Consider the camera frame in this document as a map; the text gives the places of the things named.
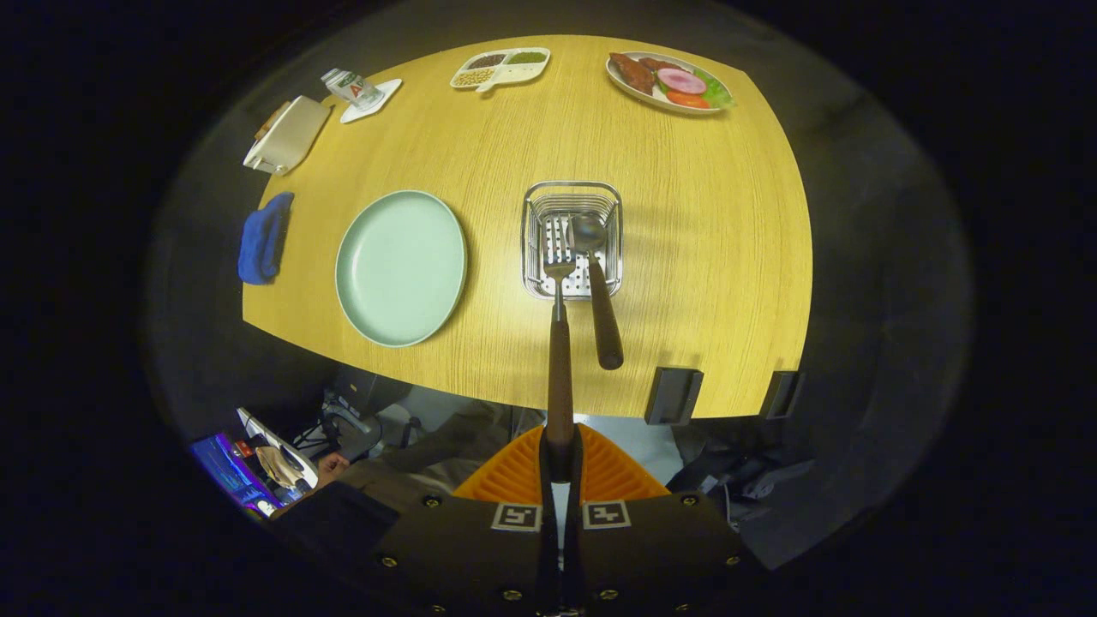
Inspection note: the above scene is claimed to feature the brown bread slice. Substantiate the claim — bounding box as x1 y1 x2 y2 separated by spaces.
255 100 292 142

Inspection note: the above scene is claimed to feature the pale green round plate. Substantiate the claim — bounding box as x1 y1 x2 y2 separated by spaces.
334 189 469 349

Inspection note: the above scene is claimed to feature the blue folded cloth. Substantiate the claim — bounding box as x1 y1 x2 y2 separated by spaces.
237 191 295 286

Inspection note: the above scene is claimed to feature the white food plate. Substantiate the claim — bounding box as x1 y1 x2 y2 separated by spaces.
605 51 736 116

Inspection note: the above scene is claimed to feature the pink ham slice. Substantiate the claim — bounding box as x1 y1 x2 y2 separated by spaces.
656 68 708 95

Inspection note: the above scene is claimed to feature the white toaster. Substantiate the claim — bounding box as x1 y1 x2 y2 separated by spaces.
243 94 333 177

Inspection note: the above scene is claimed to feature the open laptop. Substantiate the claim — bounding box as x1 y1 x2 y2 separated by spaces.
190 407 320 519

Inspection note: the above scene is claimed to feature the black backdrop cloth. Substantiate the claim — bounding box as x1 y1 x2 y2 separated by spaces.
146 0 974 571

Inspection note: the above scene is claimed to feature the wooden-handled metal fork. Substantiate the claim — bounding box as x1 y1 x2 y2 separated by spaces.
542 214 577 455

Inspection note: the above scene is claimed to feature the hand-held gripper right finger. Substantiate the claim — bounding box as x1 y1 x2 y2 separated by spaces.
569 424 746 617

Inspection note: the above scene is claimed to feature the green lettuce leaf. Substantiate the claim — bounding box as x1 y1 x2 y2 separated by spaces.
694 69 736 110

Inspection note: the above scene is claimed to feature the large brown meat slice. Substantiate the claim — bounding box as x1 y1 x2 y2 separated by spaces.
609 52 657 95

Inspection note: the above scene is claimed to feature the wooden-handled metal spoon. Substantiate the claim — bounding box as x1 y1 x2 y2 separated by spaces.
566 214 625 371

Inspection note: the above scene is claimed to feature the metal wire cutlery basket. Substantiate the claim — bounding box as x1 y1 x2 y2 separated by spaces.
520 180 624 302

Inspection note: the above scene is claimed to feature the white divided dish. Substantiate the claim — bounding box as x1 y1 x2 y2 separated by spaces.
449 47 552 93

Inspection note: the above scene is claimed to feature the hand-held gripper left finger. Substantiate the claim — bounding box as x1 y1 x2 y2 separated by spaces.
373 424 558 617

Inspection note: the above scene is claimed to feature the person's khaki trouser leg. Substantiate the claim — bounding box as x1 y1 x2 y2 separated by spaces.
339 403 549 515

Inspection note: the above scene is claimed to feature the black cable bundle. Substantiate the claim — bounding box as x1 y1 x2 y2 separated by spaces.
296 368 421 464

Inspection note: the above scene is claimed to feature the white square coaster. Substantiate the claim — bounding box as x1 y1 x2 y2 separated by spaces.
339 78 404 124

